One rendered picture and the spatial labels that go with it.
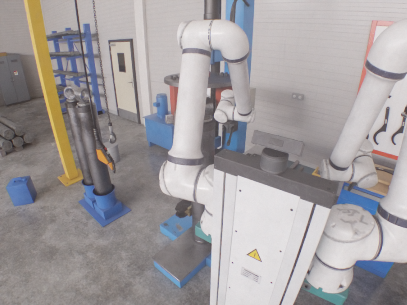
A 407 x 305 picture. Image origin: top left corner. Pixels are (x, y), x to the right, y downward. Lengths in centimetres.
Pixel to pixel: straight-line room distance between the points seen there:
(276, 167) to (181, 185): 47
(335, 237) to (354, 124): 38
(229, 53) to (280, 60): 271
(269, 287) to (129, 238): 225
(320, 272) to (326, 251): 10
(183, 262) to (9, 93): 1017
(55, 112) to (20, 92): 765
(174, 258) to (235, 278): 154
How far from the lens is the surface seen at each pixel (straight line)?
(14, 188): 403
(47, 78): 384
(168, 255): 252
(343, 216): 84
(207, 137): 187
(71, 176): 431
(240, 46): 96
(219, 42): 95
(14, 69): 1142
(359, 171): 111
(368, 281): 295
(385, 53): 76
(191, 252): 253
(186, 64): 96
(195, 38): 97
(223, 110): 140
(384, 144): 351
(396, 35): 77
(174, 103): 175
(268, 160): 60
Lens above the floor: 210
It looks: 27 degrees down
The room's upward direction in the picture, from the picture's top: straight up
